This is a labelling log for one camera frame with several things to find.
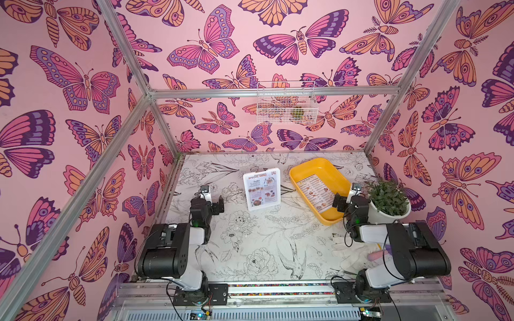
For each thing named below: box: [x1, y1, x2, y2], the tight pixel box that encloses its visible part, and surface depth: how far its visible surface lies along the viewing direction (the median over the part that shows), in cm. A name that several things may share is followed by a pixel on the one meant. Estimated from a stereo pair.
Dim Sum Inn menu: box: [297, 174, 335, 214], surface depth 105 cm
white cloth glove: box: [331, 236, 383, 276], surface depth 84 cm
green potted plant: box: [364, 175, 412, 225], surface depth 82 cm
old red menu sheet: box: [247, 171, 278, 208], surface depth 92 cm
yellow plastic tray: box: [289, 157, 349, 227], surface depth 108 cm
